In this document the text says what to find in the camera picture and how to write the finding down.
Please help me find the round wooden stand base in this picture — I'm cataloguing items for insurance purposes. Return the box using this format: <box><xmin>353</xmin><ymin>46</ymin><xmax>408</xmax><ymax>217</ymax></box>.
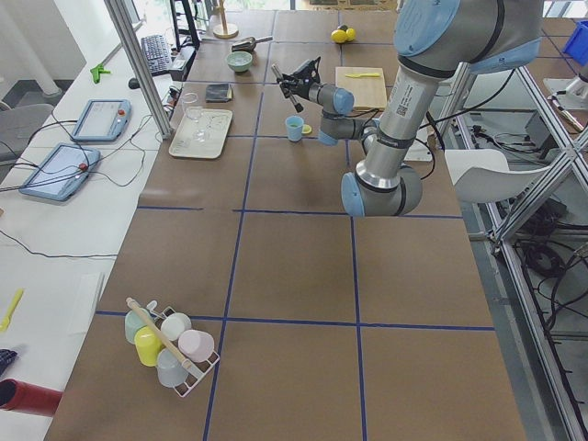
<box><xmin>212</xmin><ymin>0</ymin><xmax>239</xmax><ymax>40</ymax></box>

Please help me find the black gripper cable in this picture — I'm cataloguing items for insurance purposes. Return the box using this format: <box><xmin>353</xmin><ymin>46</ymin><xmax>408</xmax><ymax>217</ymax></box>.
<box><xmin>413</xmin><ymin>63</ymin><xmax>515</xmax><ymax>180</ymax></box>

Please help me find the yellow cup in rack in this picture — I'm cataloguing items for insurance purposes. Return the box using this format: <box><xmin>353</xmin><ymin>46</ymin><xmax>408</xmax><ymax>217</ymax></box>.
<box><xmin>133</xmin><ymin>326</ymin><xmax>164</xmax><ymax>368</ymax></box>

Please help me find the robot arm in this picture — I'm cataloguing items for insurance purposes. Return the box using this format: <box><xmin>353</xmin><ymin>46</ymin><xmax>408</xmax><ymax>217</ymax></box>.
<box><xmin>275</xmin><ymin>0</ymin><xmax>543</xmax><ymax>217</ymax></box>

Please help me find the blue teach pendant far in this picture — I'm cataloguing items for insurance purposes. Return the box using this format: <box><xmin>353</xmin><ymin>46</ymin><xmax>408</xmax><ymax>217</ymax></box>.
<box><xmin>71</xmin><ymin>99</ymin><xmax>131</xmax><ymax>143</ymax></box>

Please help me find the yellow plastic fork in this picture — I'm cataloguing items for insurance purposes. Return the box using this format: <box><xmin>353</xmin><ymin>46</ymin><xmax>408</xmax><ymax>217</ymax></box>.
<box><xmin>0</xmin><ymin>288</ymin><xmax>25</xmax><ymax>333</ymax></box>

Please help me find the cream bear print tray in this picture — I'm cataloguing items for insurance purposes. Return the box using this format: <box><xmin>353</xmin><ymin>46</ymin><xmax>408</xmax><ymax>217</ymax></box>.
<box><xmin>168</xmin><ymin>108</ymin><xmax>232</xmax><ymax>160</ymax></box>

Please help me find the black keyboard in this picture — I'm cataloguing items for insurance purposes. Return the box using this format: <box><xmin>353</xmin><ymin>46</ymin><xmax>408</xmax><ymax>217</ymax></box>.
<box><xmin>141</xmin><ymin>35</ymin><xmax>173</xmax><ymax>76</ymax></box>

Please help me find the wooden rack handle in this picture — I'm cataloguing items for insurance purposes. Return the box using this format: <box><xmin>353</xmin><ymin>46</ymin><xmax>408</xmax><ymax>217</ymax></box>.
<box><xmin>126</xmin><ymin>297</ymin><xmax>193</xmax><ymax>370</ymax></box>

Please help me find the white chair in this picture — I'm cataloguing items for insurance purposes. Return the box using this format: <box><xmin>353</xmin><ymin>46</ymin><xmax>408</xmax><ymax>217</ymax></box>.
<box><xmin>445</xmin><ymin>149</ymin><xmax>550</xmax><ymax>203</ymax></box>

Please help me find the black computer mouse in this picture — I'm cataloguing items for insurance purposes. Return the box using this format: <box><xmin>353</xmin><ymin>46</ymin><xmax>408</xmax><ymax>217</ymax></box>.
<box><xmin>128</xmin><ymin>78</ymin><xmax>140</xmax><ymax>90</ymax></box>

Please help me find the yellow lemon toy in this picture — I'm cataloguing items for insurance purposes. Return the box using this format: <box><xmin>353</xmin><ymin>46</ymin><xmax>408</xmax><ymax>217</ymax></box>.
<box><xmin>345</xmin><ymin>28</ymin><xmax>356</xmax><ymax>41</ymax></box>
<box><xmin>331</xmin><ymin>28</ymin><xmax>347</xmax><ymax>44</ymax></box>

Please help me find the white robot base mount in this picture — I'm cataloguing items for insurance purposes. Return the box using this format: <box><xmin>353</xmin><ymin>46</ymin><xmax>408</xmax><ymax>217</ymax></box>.
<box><xmin>404</xmin><ymin>128</ymin><xmax>432</xmax><ymax>163</ymax></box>

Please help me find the aluminium frame post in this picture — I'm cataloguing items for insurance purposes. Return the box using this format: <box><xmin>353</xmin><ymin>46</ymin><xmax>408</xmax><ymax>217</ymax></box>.
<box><xmin>104</xmin><ymin>0</ymin><xmax>173</xmax><ymax>140</ymax></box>

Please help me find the clear wine glass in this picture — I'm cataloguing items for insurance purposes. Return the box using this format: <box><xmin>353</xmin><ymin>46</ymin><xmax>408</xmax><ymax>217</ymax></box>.
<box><xmin>180</xmin><ymin>93</ymin><xmax>207</xmax><ymax>142</ymax></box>

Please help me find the green cup in rack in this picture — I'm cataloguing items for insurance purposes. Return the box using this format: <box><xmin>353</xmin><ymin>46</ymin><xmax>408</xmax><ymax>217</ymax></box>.
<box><xmin>124</xmin><ymin>311</ymin><xmax>145</xmax><ymax>345</ymax></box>

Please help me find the steel muddler black tip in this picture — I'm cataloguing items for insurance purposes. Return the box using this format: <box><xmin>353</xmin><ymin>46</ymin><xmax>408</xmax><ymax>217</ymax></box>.
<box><xmin>271</xmin><ymin>63</ymin><xmax>303</xmax><ymax>113</ymax></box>

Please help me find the grey blue cup in rack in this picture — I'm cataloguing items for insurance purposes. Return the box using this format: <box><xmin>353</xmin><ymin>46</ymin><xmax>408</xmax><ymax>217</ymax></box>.
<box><xmin>156</xmin><ymin>348</ymin><xmax>187</xmax><ymax>388</ymax></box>

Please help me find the white wire cup rack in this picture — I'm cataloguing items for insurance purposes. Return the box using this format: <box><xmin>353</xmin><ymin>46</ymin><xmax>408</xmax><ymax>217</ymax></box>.
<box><xmin>147</xmin><ymin>300</ymin><xmax>220</xmax><ymax>398</ymax></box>

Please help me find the yellow plastic knife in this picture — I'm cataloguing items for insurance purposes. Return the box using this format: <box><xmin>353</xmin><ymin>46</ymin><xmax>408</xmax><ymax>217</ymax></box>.
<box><xmin>345</xmin><ymin>72</ymin><xmax>381</xmax><ymax>79</ymax></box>

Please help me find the white cup in rack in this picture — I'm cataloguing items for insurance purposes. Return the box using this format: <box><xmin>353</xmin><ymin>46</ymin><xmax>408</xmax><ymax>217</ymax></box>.
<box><xmin>161</xmin><ymin>312</ymin><xmax>192</xmax><ymax>342</ymax></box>

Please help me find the pink cup in rack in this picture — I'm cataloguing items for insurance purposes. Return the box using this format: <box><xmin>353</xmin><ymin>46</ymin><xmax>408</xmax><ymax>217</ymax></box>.
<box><xmin>178</xmin><ymin>329</ymin><xmax>215</xmax><ymax>363</ymax></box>

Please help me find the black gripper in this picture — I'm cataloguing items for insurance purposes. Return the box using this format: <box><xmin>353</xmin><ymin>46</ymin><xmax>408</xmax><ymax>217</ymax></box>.
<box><xmin>277</xmin><ymin>56</ymin><xmax>322</xmax><ymax>102</ymax></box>

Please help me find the blue teach pendant near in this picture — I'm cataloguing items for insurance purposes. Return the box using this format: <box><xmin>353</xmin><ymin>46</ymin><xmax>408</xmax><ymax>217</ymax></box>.
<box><xmin>18</xmin><ymin>143</ymin><xmax>101</xmax><ymax>202</ymax></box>

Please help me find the wooden cutting board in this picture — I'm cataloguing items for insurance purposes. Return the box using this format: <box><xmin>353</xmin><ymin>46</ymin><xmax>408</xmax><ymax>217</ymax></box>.
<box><xmin>335</xmin><ymin>67</ymin><xmax>388</xmax><ymax>110</ymax></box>

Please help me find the red cylinder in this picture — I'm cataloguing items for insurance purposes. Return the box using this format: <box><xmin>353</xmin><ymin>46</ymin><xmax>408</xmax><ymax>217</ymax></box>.
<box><xmin>1</xmin><ymin>379</ymin><xmax>62</xmax><ymax>417</ymax></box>

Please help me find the blue storage bin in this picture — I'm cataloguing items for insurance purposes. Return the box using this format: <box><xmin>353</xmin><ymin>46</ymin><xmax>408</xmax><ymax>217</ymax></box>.
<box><xmin>563</xmin><ymin>20</ymin><xmax>588</xmax><ymax>66</ymax></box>

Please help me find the blue teach pendant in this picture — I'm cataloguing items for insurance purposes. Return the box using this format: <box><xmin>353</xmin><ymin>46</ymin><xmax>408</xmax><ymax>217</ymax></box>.
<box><xmin>71</xmin><ymin>99</ymin><xmax>131</xmax><ymax>143</ymax></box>
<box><xmin>18</xmin><ymin>143</ymin><xmax>101</xmax><ymax>202</ymax></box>

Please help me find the steel ice scoop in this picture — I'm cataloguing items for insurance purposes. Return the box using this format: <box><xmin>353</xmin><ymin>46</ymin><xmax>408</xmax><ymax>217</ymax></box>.
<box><xmin>231</xmin><ymin>36</ymin><xmax>274</xmax><ymax>52</ymax></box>

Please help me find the green bowl of ice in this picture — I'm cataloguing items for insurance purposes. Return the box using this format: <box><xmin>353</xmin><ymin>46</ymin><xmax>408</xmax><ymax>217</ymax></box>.
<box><xmin>225</xmin><ymin>51</ymin><xmax>254</xmax><ymax>74</ymax></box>

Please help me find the folded grey cloth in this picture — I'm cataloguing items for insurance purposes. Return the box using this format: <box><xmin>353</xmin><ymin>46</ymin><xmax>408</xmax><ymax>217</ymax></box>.
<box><xmin>205</xmin><ymin>83</ymin><xmax>232</xmax><ymax>103</ymax></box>

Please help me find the light blue cup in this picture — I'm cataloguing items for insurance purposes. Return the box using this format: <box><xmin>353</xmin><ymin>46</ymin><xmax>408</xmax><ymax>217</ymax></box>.
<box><xmin>285</xmin><ymin>115</ymin><xmax>304</xmax><ymax>142</ymax></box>

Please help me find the green plastic tool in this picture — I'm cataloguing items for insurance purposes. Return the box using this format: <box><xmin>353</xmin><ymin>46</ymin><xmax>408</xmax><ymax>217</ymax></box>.
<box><xmin>90</xmin><ymin>63</ymin><xmax>111</xmax><ymax>84</ymax></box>

